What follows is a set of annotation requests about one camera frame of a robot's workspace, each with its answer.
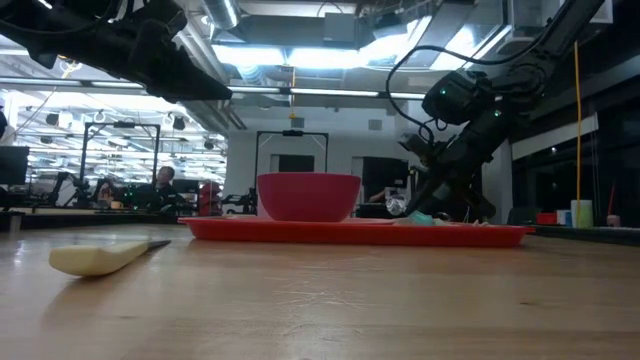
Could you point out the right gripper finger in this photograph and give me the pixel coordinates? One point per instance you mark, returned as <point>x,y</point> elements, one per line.
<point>447,192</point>
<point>479,207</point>

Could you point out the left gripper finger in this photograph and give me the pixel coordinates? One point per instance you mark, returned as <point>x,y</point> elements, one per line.
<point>190,80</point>

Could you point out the red plastic tray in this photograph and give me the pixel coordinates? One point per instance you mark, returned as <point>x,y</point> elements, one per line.
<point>350,235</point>

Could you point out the magenta bowl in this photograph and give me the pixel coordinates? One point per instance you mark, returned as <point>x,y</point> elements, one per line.
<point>307,197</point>

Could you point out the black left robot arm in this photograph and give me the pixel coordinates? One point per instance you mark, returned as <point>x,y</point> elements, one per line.
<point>60,27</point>

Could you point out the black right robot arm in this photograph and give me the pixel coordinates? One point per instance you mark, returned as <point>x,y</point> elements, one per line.
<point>550,55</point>

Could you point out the black monitor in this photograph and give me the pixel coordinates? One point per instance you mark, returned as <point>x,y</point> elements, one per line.
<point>385,172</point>
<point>12,165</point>

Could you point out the red box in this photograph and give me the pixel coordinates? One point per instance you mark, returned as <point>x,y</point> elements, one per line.
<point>546,219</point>

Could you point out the white and blue container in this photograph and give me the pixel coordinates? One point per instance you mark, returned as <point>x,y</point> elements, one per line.
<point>564,218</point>

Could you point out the pale green cup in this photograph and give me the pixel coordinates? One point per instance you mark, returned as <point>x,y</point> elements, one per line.
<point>582,214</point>

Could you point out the person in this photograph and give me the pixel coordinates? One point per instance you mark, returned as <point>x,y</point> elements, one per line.
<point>164,187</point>

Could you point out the red cylinder object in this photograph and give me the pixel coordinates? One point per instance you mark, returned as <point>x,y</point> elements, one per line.
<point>210,197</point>

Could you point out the pink cup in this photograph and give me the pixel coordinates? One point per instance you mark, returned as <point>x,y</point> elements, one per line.
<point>613,221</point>

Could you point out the grey ceiling box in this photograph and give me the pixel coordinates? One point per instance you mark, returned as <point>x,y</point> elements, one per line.
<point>340,27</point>

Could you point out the white ceiling box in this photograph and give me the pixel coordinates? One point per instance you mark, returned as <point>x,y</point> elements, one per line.
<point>607,12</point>

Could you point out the silver air duct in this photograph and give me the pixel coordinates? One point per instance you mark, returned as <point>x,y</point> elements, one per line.
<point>222,12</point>

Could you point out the black metal gantry frame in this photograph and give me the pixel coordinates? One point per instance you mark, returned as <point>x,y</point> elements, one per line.
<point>120,125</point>
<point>292,133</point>

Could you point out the grey ceiling rail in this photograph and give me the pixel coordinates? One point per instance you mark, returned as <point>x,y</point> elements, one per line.
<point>325,92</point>

